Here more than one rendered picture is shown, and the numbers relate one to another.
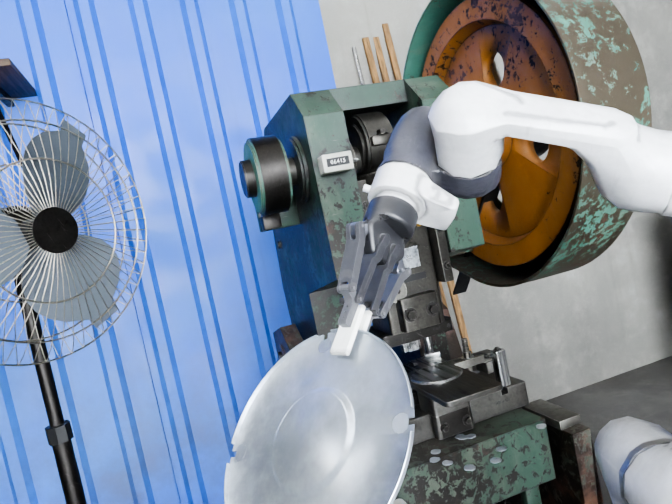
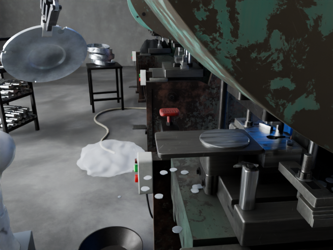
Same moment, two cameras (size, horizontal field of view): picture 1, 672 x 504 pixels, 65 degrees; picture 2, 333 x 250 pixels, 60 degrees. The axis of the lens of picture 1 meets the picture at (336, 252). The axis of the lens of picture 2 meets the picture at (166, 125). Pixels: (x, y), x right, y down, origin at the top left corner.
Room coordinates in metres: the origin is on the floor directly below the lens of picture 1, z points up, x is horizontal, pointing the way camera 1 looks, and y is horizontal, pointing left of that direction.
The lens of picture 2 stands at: (1.24, -0.87, 1.07)
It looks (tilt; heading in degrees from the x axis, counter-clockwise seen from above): 20 degrees down; 101
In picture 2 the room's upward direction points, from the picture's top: straight up
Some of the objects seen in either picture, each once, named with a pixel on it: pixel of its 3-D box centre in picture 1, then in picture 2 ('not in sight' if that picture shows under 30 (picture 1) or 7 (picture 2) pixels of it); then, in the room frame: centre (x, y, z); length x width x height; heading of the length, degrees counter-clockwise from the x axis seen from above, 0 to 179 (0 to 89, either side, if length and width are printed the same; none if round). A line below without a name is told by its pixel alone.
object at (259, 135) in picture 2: (415, 373); (269, 145); (1.37, -0.14, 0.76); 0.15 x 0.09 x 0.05; 107
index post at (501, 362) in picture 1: (500, 365); (248, 185); (1.30, -0.34, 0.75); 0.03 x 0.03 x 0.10; 17
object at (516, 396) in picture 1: (421, 403); (267, 173); (1.37, -0.14, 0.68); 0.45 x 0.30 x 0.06; 107
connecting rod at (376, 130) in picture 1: (376, 180); not in sight; (1.37, -0.14, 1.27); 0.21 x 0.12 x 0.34; 17
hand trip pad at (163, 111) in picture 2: not in sight; (169, 119); (1.06, 0.11, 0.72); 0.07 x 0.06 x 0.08; 17
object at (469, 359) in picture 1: (470, 355); (306, 179); (1.42, -0.30, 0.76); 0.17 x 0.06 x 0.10; 107
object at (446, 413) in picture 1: (451, 405); (204, 162); (1.20, -0.19, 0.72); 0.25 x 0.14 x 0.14; 17
